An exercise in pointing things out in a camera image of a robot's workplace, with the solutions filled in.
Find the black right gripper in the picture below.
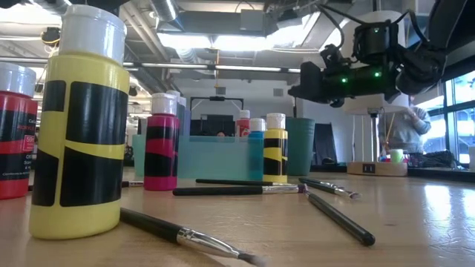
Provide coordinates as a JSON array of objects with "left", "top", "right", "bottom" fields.
[{"left": 288, "top": 61, "right": 359, "bottom": 108}]

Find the small blue paint bottle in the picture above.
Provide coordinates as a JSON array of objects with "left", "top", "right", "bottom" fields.
[{"left": 248, "top": 117, "right": 266, "bottom": 180}]

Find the large purple paint bottle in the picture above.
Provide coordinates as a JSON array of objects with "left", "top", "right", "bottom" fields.
[{"left": 179, "top": 96, "right": 192, "bottom": 137}]

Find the small golden yellow paint bottle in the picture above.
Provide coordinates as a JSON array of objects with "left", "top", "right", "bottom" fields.
[{"left": 262, "top": 113, "right": 289, "bottom": 184}]

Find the small magenta paint bottle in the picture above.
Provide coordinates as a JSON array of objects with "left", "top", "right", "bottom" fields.
[{"left": 143, "top": 91, "right": 181, "bottom": 191}]

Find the small lemon yellow paint bottle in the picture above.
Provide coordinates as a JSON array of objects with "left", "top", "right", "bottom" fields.
[{"left": 28, "top": 4, "right": 131, "bottom": 240}]

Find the small red paint bottle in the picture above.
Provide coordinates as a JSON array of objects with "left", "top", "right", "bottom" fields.
[{"left": 0, "top": 62, "right": 39, "bottom": 200}]

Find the dark green cup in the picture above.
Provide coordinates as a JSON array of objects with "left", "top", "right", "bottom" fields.
[{"left": 285, "top": 117, "right": 316, "bottom": 177}]

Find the black chair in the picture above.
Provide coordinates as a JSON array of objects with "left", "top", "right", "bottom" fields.
[{"left": 313, "top": 122, "right": 334, "bottom": 167}]

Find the black monitor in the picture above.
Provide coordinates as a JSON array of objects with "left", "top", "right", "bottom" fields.
[{"left": 188, "top": 113, "right": 235, "bottom": 137}]

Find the teal translucent plastic tray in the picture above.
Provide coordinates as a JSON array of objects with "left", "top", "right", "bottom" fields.
[{"left": 131, "top": 134, "right": 265, "bottom": 179}]

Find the white shade wooden lamp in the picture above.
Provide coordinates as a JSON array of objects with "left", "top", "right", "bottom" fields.
[{"left": 340, "top": 10, "right": 410, "bottom": 177}]

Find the ceiling light bar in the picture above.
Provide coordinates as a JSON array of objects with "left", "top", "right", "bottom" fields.
[{"left": 122, "top": 62, "right": 304, "bottom": 75}]

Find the window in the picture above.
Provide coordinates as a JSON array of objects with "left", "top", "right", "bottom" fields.
[{"left": 426, "top": 70, "right": 475, "bottom": 166}]

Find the black ceiling device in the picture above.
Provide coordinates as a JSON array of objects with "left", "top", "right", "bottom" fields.
[{"left": 40, "top": 26, "right": 62, "bottom": 46}]

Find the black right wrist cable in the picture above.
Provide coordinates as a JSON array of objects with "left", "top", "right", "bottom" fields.
[{"left": 317, "top": 2, "right": 433, "bottom": 51}]

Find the black camera rig frame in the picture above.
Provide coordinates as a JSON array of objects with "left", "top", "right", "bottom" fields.
[{"left": 189, "top": 95, "right": 245, "bottom": 122}]

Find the silver ceiling duct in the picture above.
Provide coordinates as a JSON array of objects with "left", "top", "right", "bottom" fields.
[{"left": 150, "top": 0, "right": 179, "bottom": 22}]

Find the black cable bundle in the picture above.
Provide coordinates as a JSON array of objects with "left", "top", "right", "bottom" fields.
[{"left": 417, "top": 150, "right": 459, "bottom": 168}]

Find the black aluminium table frame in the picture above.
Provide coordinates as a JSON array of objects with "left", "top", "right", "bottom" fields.
[{"left": 406, "top": 166, "right": 475, "bottom": 183}]

